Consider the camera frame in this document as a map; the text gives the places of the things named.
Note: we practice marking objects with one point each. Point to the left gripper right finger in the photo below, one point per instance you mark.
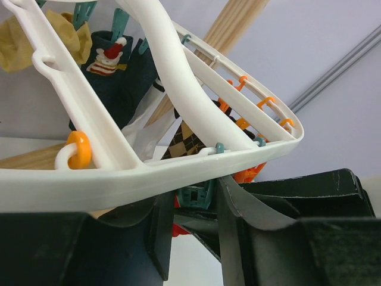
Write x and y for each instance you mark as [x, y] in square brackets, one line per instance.
[261, 246]

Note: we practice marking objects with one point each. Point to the teal clothes peg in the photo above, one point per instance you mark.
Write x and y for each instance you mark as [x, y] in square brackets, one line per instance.
[198, 196]

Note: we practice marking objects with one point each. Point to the dark navy santa sock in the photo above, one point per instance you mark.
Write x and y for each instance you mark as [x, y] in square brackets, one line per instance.
[119, 74]

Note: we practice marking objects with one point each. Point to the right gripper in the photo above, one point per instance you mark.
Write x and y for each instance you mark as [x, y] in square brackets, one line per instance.
[336, 193]

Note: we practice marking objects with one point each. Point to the mustard yellow sock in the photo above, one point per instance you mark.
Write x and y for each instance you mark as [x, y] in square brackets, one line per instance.
[18, 46]

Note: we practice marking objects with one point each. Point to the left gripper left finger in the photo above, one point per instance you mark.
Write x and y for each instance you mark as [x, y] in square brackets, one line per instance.
[128, 246]

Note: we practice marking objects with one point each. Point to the wooden hanger rack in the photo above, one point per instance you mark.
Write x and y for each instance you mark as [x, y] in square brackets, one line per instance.
[182, 74]

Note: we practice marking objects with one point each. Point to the brown argyle sock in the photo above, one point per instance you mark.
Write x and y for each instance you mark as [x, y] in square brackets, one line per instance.
[184, 143]

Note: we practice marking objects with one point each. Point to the red reindeer sock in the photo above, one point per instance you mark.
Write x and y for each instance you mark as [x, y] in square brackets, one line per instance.
[177, 230]

